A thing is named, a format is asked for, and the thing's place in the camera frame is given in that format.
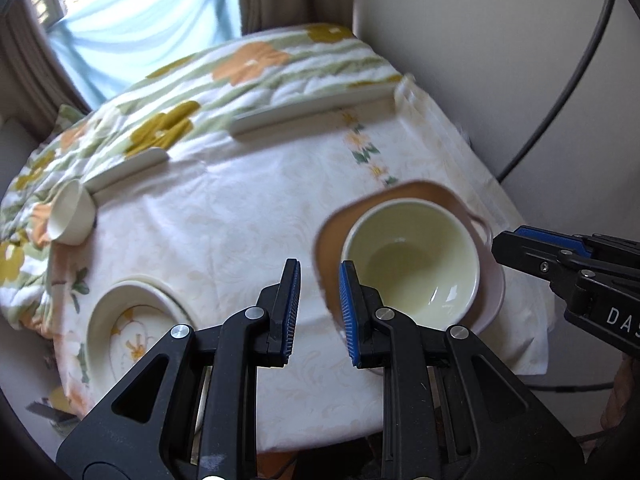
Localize duck pattern cream plate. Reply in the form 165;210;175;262
85;275;195;403

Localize cream bowl with duck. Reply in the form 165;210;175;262
341;198;480;330

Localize pink eared plate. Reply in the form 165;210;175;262
314;180;506;334

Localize person's right hand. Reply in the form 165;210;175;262
601;354;639;429

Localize yellow cushion stool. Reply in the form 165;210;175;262
26;386;79;425

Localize cream floral tablecloth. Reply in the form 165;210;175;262
52;78;523;452

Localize small white ribbed bowl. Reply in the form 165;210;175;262
47;180;96;246

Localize floral green striped quilt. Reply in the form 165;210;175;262
0;22;404;331

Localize brown drape left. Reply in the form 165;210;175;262
1;0;90;138

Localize light blue sheer curtain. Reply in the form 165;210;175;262
47;0;241;108

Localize black cable on wall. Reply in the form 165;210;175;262
494;0;622;183

